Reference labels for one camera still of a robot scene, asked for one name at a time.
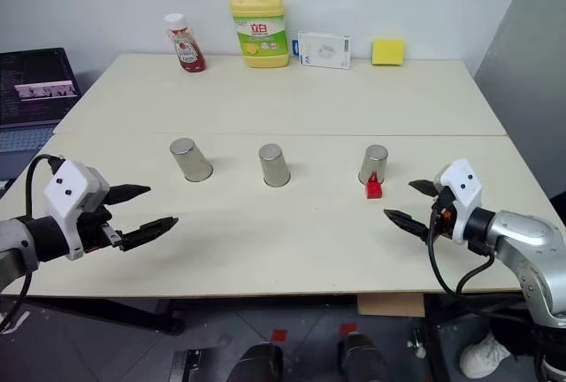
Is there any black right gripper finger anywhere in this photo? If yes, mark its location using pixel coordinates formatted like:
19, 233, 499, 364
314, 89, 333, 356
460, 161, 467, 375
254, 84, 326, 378
408, 179, 441, 200
383, 208, 431, 242

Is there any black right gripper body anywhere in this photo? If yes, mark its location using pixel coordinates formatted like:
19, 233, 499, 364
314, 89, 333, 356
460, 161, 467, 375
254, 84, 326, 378
429, 187, 457, 241

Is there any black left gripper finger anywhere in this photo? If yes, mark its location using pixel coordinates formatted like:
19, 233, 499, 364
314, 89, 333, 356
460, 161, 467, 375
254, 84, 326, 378
120, 216, 180, 252
105, 183, 152, 207

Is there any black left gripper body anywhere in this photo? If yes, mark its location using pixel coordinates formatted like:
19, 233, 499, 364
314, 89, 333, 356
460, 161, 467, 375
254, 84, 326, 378
77, 202, 126, 256

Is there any small red plastic block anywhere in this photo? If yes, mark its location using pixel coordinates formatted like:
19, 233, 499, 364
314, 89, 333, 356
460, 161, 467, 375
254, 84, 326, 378
364, 170, 386, 201

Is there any upturned steel cup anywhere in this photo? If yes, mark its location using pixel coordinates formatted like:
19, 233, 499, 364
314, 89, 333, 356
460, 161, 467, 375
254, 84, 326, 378
357, 144, 391, 185
169, 136, 215, 183
257, 142, 294, 188

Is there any brown cardboard piece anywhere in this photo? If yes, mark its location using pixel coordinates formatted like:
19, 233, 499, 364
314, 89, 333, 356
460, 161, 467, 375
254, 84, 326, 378
356, 294, 426, 318

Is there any black metal table leg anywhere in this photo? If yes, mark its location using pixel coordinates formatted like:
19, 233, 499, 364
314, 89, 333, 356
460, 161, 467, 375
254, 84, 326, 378
423, 294, 448, 382
0, 295, 185, 336

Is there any yellow sponge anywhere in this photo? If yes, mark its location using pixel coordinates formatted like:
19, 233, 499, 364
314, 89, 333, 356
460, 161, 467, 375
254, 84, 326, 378
371, 37, 407, 67

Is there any open laptop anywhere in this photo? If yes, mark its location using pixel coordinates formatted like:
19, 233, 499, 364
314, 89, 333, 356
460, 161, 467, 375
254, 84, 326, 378
0, 47, 83, 156

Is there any white sneaker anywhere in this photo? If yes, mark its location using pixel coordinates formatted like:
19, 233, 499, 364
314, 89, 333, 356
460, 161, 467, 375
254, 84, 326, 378
459, 330, 513, 379

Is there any dark rounded shape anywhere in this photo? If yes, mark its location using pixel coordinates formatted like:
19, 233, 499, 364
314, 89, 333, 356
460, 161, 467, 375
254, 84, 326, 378
337, 331, 391, 382
228, 342, 285, 382

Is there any red ketchup bottle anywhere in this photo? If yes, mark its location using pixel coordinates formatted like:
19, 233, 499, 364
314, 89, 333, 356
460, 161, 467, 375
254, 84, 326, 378
163, 12, 208, 74

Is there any white product box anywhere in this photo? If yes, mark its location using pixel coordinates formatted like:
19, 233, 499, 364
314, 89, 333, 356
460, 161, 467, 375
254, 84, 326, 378
293, 30, 353, 71

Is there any yellow dish soap pump bottle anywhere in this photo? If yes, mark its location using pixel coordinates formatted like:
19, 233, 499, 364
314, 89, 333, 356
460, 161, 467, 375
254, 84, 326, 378
213, 0, 290, 70

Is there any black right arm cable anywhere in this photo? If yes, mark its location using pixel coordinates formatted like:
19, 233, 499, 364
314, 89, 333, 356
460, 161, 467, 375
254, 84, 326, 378
425, 207, 497, 298

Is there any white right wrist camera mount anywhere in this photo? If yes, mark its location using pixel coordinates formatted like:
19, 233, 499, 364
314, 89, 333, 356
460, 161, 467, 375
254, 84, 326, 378
432, 158, 484, 242

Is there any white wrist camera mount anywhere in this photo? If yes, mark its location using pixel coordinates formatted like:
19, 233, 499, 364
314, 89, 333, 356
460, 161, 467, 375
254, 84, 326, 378
432, 158, 484, 242
42, 160, 111, 262

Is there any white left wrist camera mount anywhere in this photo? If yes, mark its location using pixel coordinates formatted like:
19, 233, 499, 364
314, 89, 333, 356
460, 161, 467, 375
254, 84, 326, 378
42, 160, 111, 262

